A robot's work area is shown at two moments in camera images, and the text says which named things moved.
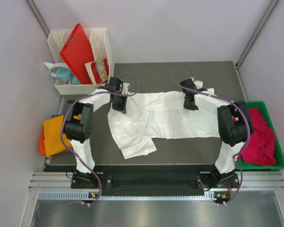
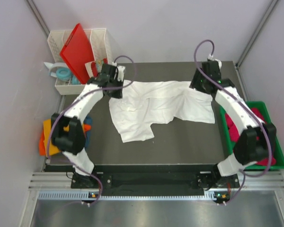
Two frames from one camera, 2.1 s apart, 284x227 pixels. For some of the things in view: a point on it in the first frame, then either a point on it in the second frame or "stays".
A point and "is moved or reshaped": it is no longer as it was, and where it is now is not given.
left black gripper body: (119, 104) → (115, 93)
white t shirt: (159, 114) is moved or reshaped
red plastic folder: (76, 53) stays
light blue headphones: (62, 72) stays
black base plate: (148, 177) stays
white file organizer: (98, 40) stays
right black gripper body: (189, 106) → (198, 82)
